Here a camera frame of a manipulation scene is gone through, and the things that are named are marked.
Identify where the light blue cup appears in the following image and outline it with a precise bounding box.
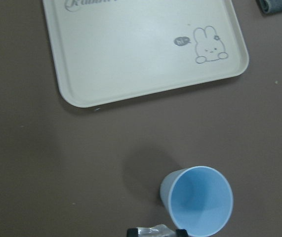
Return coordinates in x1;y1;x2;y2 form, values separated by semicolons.
160;166;234;237

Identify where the clear ice cube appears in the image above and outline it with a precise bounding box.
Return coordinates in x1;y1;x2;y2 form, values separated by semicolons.
137;224;176;237

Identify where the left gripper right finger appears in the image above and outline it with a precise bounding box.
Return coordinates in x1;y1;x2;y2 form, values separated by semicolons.
175;229;188;237

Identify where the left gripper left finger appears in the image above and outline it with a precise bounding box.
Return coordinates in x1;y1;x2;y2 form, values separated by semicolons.
127;228;138;237

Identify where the cream rabbit tray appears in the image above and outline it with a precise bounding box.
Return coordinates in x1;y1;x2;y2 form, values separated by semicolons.
43;0;249;108

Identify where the grey folded cloth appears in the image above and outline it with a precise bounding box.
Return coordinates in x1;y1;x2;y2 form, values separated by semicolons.
257;0;282;14

